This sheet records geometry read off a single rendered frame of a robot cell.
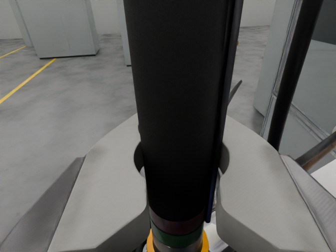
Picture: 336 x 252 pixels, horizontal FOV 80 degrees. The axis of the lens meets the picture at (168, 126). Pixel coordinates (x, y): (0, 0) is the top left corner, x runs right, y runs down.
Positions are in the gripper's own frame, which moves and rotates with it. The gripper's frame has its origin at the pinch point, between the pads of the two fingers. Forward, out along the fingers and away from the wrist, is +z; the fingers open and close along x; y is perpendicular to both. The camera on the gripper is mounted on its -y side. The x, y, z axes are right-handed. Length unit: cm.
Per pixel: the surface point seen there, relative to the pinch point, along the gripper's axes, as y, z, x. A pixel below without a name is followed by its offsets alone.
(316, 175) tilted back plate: 28.9, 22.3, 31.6
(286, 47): 23, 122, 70
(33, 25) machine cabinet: 57, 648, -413
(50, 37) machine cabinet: 91, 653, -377
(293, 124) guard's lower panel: 60, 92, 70
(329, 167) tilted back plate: 26.5, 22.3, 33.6
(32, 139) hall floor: 152, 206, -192
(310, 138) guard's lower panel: 58, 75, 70
